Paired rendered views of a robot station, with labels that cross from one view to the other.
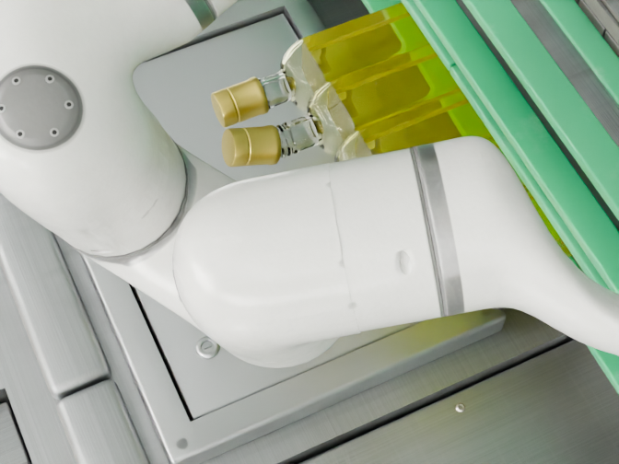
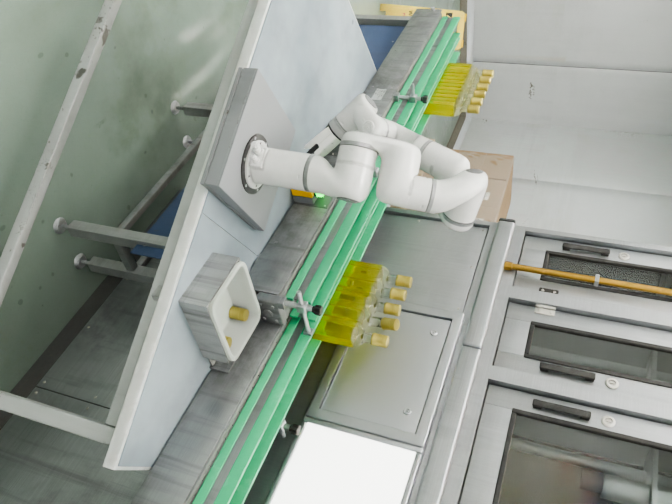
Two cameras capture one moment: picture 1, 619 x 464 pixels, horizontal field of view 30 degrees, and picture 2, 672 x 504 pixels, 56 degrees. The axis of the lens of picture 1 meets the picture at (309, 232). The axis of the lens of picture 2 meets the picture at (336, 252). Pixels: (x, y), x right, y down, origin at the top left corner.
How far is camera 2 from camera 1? 1.73 m
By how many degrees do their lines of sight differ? 68
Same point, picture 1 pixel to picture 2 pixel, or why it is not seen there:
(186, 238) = (464, 163)
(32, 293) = (467, 376)
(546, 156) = (339, 262)
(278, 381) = (424, 315)
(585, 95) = (329, 244)
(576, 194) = (343, 252)
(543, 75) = (332, 251)
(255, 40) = (338, 405)
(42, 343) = (474, 361)
